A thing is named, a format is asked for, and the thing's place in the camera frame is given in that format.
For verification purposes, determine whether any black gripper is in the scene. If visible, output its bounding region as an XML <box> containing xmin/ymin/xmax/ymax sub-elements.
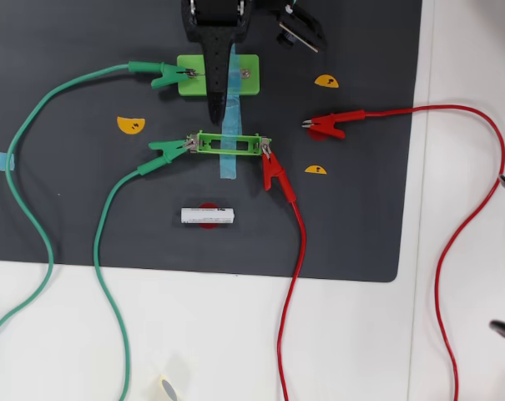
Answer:
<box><xmin>180</xmin><ymin>0</ymin><xmax>257</xmax><ymax>126</ymax></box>

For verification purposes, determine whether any red alligator clip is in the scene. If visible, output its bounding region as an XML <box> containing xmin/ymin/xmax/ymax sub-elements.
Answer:
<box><xmin>260</xmin><ymin>140</ymin><xmax>298</xmax><ymax>204</ymax></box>
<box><xmin>300</xmin><ymin>109</ymin><xmax>366</xmax><ymax>141</ymax></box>

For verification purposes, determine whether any white AA battery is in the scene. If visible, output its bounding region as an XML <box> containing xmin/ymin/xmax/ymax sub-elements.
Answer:
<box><xmin>180</xmin><ymin>207</ymin><xmax>236</xmax><ymax>226</ymax></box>

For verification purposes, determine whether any red cable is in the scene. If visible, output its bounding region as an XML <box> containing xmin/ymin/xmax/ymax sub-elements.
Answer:
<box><xmin>362</xmin><ymin>104</ymin><xmax>505</xmax><ymax>401</ymax></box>
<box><xmin>275</xmin><ymin>199</ymin><xmax>308</xmax><ymax>401</ymax></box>

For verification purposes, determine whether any green alligator clip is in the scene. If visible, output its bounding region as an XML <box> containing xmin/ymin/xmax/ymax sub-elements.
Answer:
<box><xmin>137</xmin><ymin>139</ymin><xmax>194</xmax><ymax>176</ymax></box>
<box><xmin>128</xmin><ymin>60</ymin><xmax>205</xmax><ymax>89</ymax></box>

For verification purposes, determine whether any green battery holder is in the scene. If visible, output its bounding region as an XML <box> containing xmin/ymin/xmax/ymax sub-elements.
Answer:
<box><xmin>186</xmin><ymin>129</ymin><xmax>273</xmax><ymax>158</ymax></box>

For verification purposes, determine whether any red round sticker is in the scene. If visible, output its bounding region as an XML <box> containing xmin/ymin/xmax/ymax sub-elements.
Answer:
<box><xmin>196</xmin><ymin>201</ymin><xmax>220</xmax><ymax>231</ymax></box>

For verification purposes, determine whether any dark grey work mat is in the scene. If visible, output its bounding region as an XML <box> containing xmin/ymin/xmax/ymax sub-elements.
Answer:
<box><xmin>0</xmin><ymin>0</ymin><xmax>423</xmax><ymax>283</ymax></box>

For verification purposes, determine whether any cream tape roll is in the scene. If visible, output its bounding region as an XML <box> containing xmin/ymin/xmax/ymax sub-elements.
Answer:
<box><xmin>158</xmin><ymin>373</ymin><xmax>180</xmax><ymax>401</ymax></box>

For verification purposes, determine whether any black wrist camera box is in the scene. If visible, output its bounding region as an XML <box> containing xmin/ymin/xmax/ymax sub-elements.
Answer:
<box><xmin>275</xmin><ymin>3</ymin><xmax>325</xmax><ymax>54</ymax></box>

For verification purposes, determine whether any green cable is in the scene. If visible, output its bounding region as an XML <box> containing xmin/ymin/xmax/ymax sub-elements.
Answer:
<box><xmin>0</xmin><ymin>62</ymin><xmax>132</xmax><ymax>338</ymax></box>
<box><xmin>92</xmin><ymin>166</ymin><xmax>132</xmax><ymax>401</ymax></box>

